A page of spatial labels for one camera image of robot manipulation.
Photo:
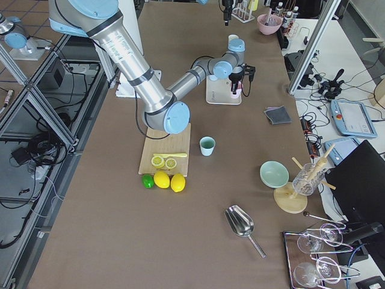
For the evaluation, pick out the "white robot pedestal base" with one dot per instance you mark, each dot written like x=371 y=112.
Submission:
x=127 y=51

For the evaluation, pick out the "wooden glass drying stand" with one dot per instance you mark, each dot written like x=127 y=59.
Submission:
x=290 y=201

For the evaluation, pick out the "green plastic cup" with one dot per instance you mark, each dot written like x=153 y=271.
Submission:
x=207 y=145

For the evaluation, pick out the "lemon slice lower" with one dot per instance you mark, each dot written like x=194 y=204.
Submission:
x=170 y=163

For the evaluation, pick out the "white dish rack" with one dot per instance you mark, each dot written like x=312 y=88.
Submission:
x=243 y=10

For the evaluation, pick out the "black laptop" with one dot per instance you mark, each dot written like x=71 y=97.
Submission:
x=359 y=181

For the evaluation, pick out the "grey folded cloth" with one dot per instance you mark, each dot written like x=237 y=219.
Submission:
x=277 y=115

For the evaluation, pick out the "lemon slice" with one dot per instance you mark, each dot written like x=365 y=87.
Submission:
x=158 y=162
x=170 y=163

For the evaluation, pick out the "blue teach pendant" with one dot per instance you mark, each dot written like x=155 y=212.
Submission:
x=342 y=148
x=352 y=118

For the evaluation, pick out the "metal wine glass rack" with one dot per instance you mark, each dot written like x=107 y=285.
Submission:
x=294 y=256

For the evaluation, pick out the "pink ice bowl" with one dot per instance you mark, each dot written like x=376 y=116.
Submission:
x=271 y=26

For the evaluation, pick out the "lemon slice upper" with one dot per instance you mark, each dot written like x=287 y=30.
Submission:
x=158 y=162

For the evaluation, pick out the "wine glass lower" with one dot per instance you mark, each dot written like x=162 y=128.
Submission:
x=323 y=272

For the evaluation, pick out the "beige rabbit tray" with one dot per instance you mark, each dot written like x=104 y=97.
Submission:
x=218 y=92

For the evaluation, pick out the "wine glass upper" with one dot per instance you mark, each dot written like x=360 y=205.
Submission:
x=313 y=240

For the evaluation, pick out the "pink plastic cup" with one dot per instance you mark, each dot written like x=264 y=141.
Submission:
x=238 y=92

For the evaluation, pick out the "clear glass mug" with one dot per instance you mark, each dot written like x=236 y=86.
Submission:
x=306 y=181

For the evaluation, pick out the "green lime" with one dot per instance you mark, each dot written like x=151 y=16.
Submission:
x=148 y=181

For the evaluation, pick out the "yellow lemon middle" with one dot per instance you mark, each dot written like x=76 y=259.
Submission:
x=161 y=179

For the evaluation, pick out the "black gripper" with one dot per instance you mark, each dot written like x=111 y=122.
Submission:
x=227 y=10
x=234 y=78

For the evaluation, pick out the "aluminium frame post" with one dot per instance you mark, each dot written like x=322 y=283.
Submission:
x=320 y=28

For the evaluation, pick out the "yellow plastic knife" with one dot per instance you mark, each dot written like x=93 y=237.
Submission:
x=178 y=155

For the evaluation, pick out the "green bowl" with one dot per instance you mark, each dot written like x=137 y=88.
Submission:
x=274 y=174

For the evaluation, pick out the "yellow lemon near board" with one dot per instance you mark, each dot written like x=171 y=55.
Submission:
x=178 y=183

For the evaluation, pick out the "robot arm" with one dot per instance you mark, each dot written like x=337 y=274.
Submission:
x=102 y=21
x=24 y=47

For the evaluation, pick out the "bamboo cutting board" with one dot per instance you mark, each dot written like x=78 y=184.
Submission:
x=173 y=144

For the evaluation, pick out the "steel ice scoop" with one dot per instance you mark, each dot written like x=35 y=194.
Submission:
x=242 y=225

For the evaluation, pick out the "cream plastic cup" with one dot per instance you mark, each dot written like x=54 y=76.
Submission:
x=232 y=37

